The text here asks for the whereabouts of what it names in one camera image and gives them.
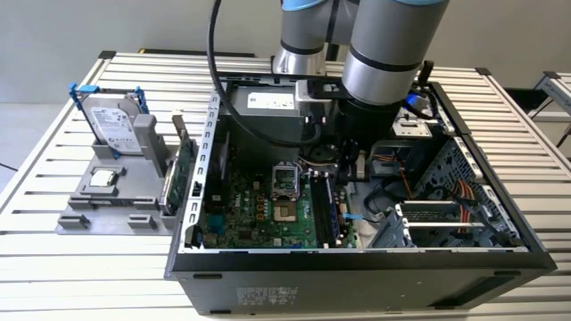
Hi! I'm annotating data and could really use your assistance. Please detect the red yellow power wires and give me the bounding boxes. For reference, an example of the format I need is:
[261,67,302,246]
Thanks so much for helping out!
[450,179,478,205]

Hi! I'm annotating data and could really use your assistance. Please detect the dark RAM stick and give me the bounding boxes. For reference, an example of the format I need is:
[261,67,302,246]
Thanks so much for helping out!
[327,173,341,249]

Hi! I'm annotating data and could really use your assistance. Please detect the metal optical drive cage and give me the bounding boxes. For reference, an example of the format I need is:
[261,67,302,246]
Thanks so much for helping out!
[366,110,453,177]

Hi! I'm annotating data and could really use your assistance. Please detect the blue data cable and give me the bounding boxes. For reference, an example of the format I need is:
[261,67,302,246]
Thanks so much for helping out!
[341,212,390,223]

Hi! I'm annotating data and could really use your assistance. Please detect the metal slat side table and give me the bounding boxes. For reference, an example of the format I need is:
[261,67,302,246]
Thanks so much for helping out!
[530,70,571,148]

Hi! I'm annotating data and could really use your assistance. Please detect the silver CPU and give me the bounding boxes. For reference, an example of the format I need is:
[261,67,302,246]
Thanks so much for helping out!
[88,169,118,187]

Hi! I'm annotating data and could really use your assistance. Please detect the green motherboard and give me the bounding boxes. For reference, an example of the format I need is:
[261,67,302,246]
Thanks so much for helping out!
[198,167,361,250]

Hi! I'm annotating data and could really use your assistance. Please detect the thin orange wire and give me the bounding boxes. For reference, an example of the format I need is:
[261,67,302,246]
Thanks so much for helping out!
[398,167,414,201]

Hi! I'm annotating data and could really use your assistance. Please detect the round black cooling fan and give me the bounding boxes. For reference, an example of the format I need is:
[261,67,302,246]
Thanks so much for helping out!
[299,142,345,167]

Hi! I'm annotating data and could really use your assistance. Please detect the grey parts rack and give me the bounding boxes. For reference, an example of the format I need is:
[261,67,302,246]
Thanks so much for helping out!
[55,113,178,235]

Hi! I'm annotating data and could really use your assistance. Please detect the hard disk in blue carrier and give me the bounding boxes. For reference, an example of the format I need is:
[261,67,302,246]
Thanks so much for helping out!
[66,81,151,158]

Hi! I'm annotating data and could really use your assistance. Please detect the metal socket cover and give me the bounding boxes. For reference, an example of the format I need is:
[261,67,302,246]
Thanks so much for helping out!
[271,162,301,200]

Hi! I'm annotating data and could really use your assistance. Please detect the black open PC case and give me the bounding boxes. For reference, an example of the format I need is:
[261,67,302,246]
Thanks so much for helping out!
[163,70,559,317]

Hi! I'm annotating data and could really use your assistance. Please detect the black camera cable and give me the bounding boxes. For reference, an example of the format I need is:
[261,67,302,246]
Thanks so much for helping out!
[207,0,325,146]

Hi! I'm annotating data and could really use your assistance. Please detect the metal disk bay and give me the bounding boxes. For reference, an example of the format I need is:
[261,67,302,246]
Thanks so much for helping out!
[370,200,487,248]

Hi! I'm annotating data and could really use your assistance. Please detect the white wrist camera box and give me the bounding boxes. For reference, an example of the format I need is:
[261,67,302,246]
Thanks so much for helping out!
[294,79,354,104]

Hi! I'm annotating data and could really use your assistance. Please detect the green graphics card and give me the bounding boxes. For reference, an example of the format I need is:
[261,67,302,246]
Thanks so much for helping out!
[158,108,200,215]

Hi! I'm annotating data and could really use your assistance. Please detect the CPU socket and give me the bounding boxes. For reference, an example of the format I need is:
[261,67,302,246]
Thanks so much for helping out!
[273,197,299,223]

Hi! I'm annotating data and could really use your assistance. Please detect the grey power supply unit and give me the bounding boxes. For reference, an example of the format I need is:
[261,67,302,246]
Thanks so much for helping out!
[220,85,309,168]

